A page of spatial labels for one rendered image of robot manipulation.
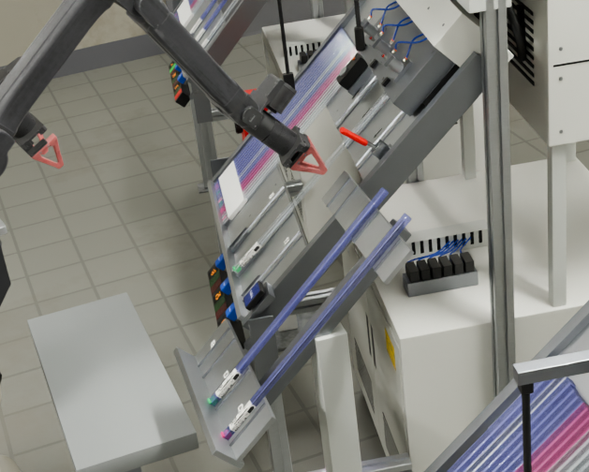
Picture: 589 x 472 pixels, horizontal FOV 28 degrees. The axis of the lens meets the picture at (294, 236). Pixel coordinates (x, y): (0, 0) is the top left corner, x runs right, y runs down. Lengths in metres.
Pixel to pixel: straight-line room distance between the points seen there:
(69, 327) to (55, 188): 2.18
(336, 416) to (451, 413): 0.45
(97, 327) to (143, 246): 1.60
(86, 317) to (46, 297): 1.36
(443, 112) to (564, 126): 0.25
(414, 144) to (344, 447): 0.59
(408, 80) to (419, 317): 0.55
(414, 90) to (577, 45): 0.32
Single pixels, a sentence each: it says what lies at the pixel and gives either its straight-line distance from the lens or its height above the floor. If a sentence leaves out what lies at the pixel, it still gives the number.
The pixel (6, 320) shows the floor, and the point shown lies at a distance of 4.03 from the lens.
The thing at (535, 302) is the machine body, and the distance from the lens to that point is 2.57.
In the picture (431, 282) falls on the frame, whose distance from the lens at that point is 2.60.
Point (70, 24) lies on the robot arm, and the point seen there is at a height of 1.41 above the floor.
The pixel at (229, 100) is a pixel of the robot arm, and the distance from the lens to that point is 2.30.
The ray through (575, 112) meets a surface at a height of 1.06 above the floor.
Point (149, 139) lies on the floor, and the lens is 5.17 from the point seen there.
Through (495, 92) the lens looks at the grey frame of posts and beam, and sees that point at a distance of 2.23.
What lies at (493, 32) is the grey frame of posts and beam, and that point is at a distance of 2.19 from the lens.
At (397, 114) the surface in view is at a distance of 2.37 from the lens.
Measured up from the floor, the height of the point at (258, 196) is 0.80.
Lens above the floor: 2.00
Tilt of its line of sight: 29 degrees down
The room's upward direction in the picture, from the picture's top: 7 degrees counter-clockwise
